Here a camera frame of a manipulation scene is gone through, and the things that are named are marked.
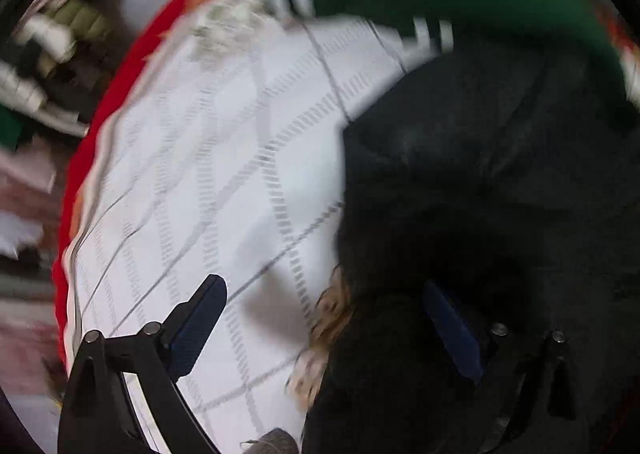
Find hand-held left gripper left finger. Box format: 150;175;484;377
57;274;228;454

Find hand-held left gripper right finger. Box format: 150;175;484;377
421;280;581;454

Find black jacket with fur trim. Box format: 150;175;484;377
286;41;640;454

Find white checked bed sheet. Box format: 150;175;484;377
65;0;441;454

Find red blanket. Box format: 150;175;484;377
52;0;296;380

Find cluttered shelf items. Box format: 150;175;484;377
0;0;126;255

